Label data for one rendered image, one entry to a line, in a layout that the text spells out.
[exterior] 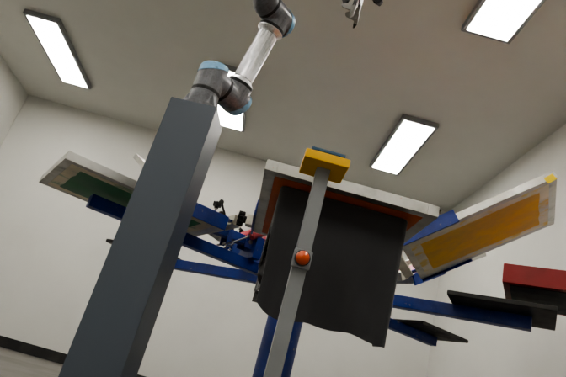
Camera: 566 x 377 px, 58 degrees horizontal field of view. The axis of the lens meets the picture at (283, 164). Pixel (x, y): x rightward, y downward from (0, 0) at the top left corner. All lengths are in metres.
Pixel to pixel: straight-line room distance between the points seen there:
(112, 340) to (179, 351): 4.58
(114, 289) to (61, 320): 4.83
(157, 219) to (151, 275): 0.19
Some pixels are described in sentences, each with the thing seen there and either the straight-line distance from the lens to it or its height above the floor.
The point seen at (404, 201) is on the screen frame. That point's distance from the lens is 1.72.
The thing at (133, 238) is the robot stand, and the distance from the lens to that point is 1.78.
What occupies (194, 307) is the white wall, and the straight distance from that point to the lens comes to 6.33.
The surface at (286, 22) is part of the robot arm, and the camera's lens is 2.29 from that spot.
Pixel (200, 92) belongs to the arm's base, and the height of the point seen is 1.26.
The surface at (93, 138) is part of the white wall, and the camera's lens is 7.15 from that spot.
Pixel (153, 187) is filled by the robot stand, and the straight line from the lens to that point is 1.82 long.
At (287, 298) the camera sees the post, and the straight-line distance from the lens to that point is 1.37.
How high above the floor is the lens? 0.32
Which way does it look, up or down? 23 degrees up
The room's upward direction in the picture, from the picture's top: 16 degrees clockwise
